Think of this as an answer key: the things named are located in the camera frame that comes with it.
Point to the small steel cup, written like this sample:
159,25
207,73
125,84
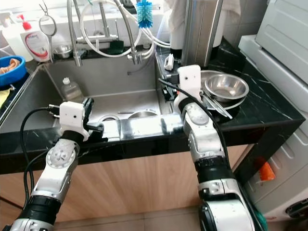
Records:
62,51

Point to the small steel bowl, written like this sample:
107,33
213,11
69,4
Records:
226,86

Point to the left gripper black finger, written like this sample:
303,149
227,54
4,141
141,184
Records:
89,107

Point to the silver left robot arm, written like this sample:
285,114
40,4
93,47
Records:
55,173

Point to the dark green sponge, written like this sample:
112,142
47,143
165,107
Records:
116,48

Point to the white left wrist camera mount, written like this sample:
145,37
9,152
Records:
72,115

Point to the green plastic item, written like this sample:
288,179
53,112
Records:
260,222

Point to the blue plastic bowl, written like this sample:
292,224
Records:
12,77

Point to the metal spoon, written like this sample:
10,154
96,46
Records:
125,113

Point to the tall steel knife block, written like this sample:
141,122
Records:
199,33

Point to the blue bottle brush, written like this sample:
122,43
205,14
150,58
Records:
144,15

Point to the beige rag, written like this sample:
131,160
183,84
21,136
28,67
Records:
14,66

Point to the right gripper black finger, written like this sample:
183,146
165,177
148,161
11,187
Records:
162,84

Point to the stainless steel sink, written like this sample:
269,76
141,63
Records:
106,79

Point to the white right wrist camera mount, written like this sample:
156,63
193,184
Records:
189,79

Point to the wooden base cabinet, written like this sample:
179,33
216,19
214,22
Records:
125,187

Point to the upturned steel bowl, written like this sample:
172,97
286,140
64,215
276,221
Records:
142,114

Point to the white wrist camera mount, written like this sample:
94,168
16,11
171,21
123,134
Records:
189,79
72,115

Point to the yellow cloth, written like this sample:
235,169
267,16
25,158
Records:
3,96

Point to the sink drain strainer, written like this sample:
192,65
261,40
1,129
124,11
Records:
107,119

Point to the thin chrome tap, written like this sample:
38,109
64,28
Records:
106,21

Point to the orange plastic item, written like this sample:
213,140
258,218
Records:
266,172

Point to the clear plastic bottle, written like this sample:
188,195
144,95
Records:
72,91

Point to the white soap bottle red pump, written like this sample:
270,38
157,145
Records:
36,43

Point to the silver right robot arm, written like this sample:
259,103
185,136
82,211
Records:
204,139

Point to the white spray bottle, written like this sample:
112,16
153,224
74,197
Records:
12,36

